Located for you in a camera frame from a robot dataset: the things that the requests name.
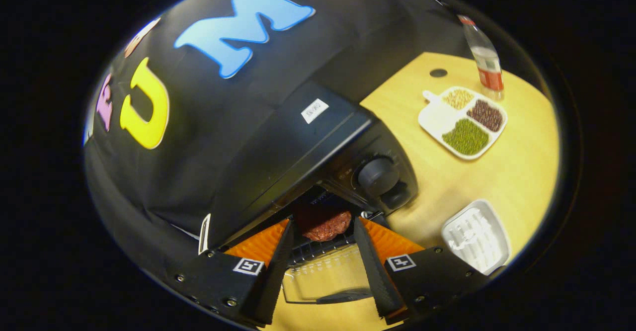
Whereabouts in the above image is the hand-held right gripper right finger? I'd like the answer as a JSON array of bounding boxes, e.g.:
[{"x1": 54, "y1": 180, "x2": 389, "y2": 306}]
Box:
[{"x1": 353, "y1": 216, "x2": 490, "y2": 325}]

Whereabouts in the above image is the clear bottle with red label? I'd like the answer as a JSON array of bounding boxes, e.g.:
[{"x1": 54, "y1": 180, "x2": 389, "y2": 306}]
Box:
[{"x1": 458, "y1": 14, "x2": 505, "y2": 101}]

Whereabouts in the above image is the black electric oven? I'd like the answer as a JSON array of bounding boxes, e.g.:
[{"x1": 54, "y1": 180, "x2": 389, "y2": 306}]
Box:
[{"x1": 199, "y1": 80, "x2": 419, "y2": 305}]

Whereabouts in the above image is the white divided dish of beans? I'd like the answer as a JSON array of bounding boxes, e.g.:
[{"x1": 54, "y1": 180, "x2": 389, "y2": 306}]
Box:
[{"x1": 418, "y1": 86, "x2": 509, "y2": 161}]

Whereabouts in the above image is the white ribbed tray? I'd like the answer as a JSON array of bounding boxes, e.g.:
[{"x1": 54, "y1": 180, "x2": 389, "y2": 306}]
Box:
[{"x1": 441, "y1": 199, "x2": 512, "y2": 276}]

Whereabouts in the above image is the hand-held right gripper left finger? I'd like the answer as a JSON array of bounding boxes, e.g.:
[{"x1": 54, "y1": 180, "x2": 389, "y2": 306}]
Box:
[{"x1": 166, "y1": 218, "x2": 295, "y2": 328}]

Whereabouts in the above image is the red raw meat steak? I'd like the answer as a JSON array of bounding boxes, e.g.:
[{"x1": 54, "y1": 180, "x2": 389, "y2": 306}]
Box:
[{"x1": 302, "y1": 210, "x2": 353, "y2": 243}]

